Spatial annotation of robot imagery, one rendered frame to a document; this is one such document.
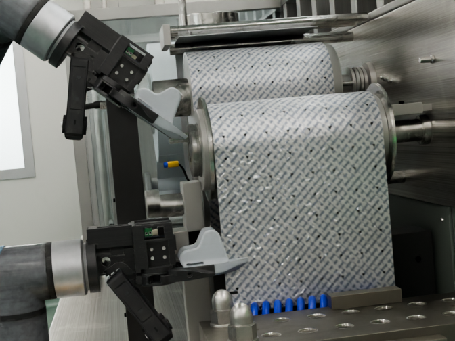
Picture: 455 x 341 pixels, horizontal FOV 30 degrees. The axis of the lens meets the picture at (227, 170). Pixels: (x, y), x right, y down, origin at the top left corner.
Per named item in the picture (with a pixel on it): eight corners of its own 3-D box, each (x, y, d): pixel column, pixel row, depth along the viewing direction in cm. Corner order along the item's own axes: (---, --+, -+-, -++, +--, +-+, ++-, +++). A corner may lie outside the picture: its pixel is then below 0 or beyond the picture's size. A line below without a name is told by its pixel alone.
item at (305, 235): (228, 317, 115) (216, 182, 114) (395, 298, 118) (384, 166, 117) (229, 318, 115) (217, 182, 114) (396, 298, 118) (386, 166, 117)
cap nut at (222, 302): (208, 322, 109) (205, 287, 109) (236, 319, 110) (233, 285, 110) (211, 329, 106) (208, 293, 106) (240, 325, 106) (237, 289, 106)
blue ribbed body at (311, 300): (235, 327, 115) (233, 302, 115) (389, 308, 117) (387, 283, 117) (240, 333, 111) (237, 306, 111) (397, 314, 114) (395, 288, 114)
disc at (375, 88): (365, 183, 130) (357, 86, 130) (369, 183, 131) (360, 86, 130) (397, 186, 116) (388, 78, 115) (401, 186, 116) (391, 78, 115)
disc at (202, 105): (203, 199, 127) (193, 100, 127) (206, 198, 127) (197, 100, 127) (214, 204, 113) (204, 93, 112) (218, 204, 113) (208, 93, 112)
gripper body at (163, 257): (177, 222, 110) (83, 231, 108) (183, 287, 110) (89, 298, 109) (173, 216, 117) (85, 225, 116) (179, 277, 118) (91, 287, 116)
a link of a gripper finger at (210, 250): (248, 227, 111) (177, 234, 110) (251, 272, 112) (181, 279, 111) (244, 224, 114) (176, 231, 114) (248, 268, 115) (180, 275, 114)
